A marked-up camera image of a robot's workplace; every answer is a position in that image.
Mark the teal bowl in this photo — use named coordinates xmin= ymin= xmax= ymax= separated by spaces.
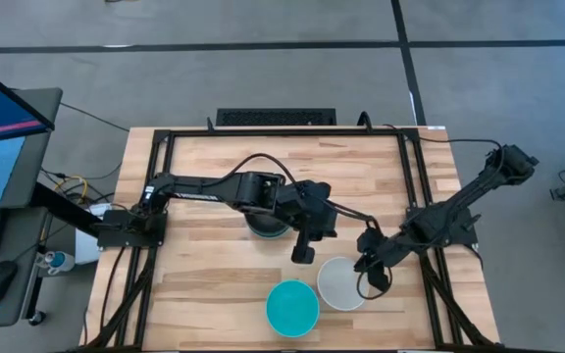
xmin=265 ymin=278 xmax=322 ymax=339

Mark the dark grey bowl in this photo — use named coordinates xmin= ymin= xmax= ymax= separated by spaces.
xmin=241 ymin=209 xmax=293 ymax=240

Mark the black keyboard at table edge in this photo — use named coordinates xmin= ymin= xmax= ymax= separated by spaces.
xmin=215 ymin=107 xmax=337 ymax=127

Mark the grey workstation cart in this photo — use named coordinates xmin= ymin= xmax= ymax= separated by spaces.
xmin=0 ymin=205 xmax=52 ymax=330

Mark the black floor cable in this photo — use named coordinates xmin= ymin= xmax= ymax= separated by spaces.
xmin=59 ymin=100 xmax=132 ymax=134

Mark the black right gripper cable loop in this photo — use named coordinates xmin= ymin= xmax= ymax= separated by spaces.
xmin=355 ymin=268 xmax=393 ymax=301

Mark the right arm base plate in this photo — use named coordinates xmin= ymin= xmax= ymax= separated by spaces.
xmin=403 ymin=205 xmax=480 ymax=249

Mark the black caster wheel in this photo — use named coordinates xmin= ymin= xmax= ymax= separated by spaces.
xmin=27 ymin=309 xmax=48 ymax=328

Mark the white box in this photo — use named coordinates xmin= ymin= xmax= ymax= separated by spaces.
xmin=73 ymin=202 xmax=113 ymax=267

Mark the white bottle with blue cap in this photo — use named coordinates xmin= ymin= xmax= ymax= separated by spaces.
xmin=35 ymin=249 xmax=77 ymax=277

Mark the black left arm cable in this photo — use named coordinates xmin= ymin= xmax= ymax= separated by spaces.
xmin=217 ymin=152 xmax=383 ymax=234

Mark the yellow floor cable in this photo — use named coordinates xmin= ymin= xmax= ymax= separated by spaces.
xmin=52 ymin=175 xmax=89 ymax=203

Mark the black aluminium table frame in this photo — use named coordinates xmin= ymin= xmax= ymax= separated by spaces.
xmin=79 ymin=111 xmax=502 ymax=353

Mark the white bowl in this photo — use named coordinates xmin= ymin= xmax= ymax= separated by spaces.
xmin=316 ymin=255 xmax=371 ymax=313

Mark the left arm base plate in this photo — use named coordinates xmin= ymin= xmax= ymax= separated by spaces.
xmin=96 ymin=209 xmax=169 ymax=249

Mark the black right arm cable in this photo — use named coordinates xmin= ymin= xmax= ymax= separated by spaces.
xmin=383 ymin=123 xmax=505 ymax=171

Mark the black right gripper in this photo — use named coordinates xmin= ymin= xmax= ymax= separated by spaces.
xmin=352 ymin=226 xmax=400 ymax=294

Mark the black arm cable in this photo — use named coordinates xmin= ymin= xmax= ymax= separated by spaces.
xmin=383 ymin=123 xmax=505 ymax=171
xmin=217 ymin=152 xmax=383 ymax=234

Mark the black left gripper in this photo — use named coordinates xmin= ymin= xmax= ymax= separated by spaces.
xmin=277 ymin=178 xmax=339 ymax=267

